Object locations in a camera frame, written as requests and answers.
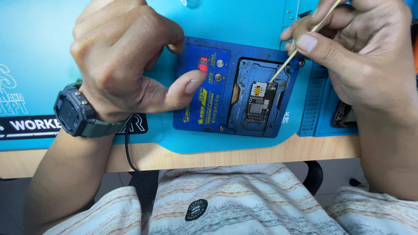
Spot black cable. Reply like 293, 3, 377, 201
124, 125, 142, 172

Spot green and black wristwatch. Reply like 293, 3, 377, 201
54, 79, 133, 138

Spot thin wooden stick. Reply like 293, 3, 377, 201
270, 0, 342, 84

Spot phone circuit board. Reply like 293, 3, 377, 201
244, 81, 279, 124

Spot blue preheating platform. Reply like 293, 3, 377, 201
172, 36, 306, 138

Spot person's left hand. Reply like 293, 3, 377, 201
69, 0, 207, 122

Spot orange object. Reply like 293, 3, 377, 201
412, 34, 418, 74

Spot striped beige shirt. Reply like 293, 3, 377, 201
44, 163, 418, 235

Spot blue silicone work mat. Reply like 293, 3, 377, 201
0, 0, 418, 154

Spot opened phone body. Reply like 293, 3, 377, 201
331, 101, 357, 128

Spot person's right hand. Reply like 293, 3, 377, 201
280, 0, 418, 113

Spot blue ribbed tray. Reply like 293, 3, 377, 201
298, 61, 360, 137

